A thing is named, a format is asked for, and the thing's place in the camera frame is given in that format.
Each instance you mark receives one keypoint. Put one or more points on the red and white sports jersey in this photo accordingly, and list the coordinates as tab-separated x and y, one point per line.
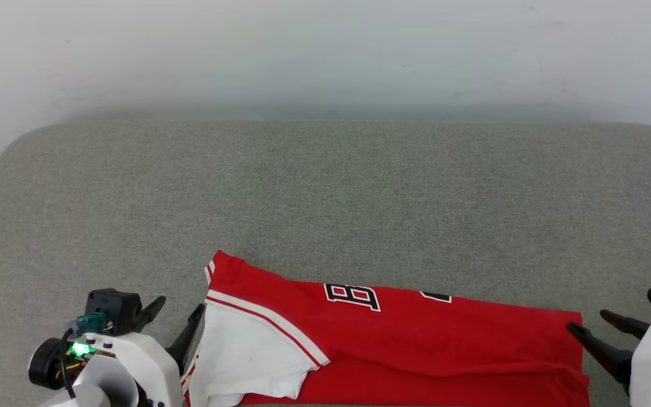
416	350

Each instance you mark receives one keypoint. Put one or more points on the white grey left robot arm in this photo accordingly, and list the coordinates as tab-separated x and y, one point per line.
99	387

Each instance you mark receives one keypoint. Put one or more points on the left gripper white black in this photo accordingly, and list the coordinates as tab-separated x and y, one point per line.
139	362

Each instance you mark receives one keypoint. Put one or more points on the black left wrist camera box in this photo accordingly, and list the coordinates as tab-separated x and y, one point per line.
113	308

